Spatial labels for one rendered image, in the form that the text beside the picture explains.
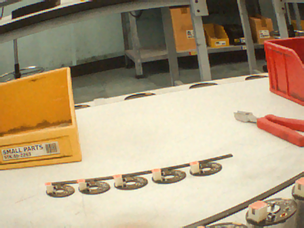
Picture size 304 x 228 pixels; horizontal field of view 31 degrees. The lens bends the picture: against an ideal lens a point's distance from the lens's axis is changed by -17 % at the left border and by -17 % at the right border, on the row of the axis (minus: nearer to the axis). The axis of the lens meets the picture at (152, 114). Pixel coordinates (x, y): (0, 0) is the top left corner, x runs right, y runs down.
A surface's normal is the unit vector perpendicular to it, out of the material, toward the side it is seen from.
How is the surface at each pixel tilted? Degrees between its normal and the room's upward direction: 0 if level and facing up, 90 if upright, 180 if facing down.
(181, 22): 90
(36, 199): 0
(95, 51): 90
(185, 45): 89
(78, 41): 90
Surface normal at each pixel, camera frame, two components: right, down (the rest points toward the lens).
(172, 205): -0.13, -0.95
